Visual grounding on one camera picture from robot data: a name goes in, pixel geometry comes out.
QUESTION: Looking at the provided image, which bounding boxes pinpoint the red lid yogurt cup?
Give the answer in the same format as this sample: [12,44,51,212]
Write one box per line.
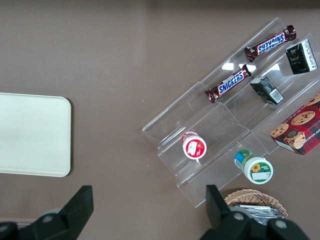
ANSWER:
[181,131,208,160]

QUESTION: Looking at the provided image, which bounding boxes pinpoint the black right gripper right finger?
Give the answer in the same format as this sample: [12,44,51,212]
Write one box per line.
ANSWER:
[197,184,253,240]

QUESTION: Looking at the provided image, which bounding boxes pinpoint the dark green drink carton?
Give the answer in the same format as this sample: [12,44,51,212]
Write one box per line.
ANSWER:
[249,76,285,105]
[285,39,319,75]

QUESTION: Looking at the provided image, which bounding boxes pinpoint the clear acrylic stepped shelf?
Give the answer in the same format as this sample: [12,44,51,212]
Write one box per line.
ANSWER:
[141,17,320,209]

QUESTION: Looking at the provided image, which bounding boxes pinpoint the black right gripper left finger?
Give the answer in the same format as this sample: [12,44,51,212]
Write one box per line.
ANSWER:
[32,185,94,240]

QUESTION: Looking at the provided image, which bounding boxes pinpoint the silver foil packets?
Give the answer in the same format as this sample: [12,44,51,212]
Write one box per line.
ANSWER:
[234,204,285,226]

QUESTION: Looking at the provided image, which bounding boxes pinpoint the Snickers chocolate bar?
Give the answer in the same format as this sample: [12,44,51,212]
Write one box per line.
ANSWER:
[244,24,297,63]
[204,63,252,104]

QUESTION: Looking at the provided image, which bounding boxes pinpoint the cream rectangular plastic tray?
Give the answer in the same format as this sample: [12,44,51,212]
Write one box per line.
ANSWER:
[0,92,72,178]

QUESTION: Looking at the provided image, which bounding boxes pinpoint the green sunflower label cup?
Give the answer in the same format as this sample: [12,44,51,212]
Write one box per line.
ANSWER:
[234,149,274,185]

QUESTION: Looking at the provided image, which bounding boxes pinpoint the light tan wicker basket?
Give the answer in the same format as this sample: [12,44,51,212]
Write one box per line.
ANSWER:
[223,188,289,218]

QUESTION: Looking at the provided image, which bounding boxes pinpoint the red plaid cookie box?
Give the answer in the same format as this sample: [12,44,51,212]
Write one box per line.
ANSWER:
[269,92,320,156]

